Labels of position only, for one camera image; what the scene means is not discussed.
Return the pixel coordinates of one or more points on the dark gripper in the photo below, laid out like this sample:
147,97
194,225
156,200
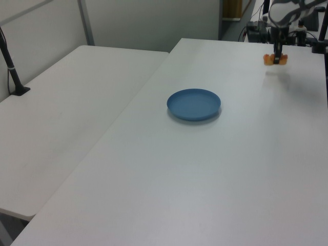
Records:
278,38

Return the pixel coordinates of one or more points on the orange-brown bread roll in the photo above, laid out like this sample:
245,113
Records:
267,59

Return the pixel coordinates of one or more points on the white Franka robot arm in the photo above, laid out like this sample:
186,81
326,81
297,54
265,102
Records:
282,10

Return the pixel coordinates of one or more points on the black electronics box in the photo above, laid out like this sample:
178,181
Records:
257,32

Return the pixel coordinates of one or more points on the black lab equipment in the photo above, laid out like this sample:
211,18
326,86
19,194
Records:
301,36

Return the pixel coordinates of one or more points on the wooden cabinet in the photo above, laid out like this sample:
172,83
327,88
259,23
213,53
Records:
232,9

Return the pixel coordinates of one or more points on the blue round plate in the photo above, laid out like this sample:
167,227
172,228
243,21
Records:
194,104

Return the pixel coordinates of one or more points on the white side table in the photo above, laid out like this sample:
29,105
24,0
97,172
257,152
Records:
64,115

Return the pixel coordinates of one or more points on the black camera pole with clamp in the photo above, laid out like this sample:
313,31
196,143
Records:
320,43
11,71

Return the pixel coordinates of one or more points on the grey partition frame post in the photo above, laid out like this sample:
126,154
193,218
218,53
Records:
87,23

